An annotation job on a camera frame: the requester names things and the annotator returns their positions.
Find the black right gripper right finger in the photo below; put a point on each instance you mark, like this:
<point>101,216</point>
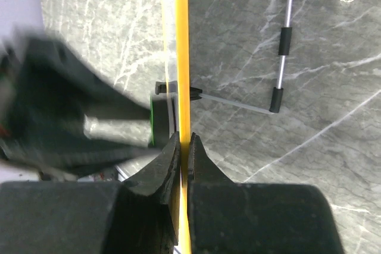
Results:
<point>229,217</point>

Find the green whiteboard eraser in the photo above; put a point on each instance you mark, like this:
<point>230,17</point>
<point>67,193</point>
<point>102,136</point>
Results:
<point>162,120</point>

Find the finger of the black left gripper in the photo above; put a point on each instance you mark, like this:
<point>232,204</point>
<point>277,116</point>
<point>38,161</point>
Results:
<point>98,161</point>

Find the yellow framed whiteboard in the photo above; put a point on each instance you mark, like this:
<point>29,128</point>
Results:
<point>181,15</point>

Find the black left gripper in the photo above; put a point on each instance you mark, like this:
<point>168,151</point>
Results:
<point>46,93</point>

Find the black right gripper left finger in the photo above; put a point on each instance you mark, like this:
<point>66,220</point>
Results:
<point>138,215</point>

